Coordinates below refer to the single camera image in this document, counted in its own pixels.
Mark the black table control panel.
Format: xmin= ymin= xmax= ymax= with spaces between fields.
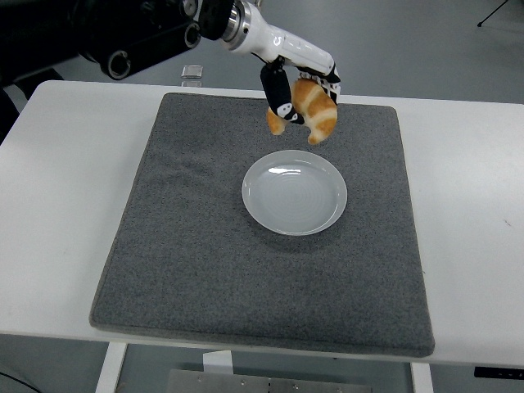
xmin=473 ymin=366 xmax=524 ymax=380

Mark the white round plate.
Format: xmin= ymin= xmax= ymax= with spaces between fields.
xmin=241 ymin=149 xmax=349 ymax=237

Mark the croissant bread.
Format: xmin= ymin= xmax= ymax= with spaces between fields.
xmin=265 ymin=77 xmax=339 ymax=146

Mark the thin black floor cable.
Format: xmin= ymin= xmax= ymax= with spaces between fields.
xmin=0 ymin=369 xmax=32 ymax=393

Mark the white table leg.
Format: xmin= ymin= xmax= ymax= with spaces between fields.
xmin=410 ymin=362 xmax=435 ymax=393
xmin=94 ymin=341 xmax=129 ymax=393

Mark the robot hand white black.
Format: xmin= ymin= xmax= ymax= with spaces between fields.
xmin=233 ymin=0 xmax=343 ymax=126

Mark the black tripod leg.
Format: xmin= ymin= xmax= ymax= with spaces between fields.
xmin=477 ymin=0 xmax=511 ymax=29

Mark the grey metal plate with screws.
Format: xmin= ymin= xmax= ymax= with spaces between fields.
xmin=165 ymin=368 xmax=340 ymax=393

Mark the grey felt mat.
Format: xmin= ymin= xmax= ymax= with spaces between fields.
xmin=88 ymin=92 xmax=436 ymax=357

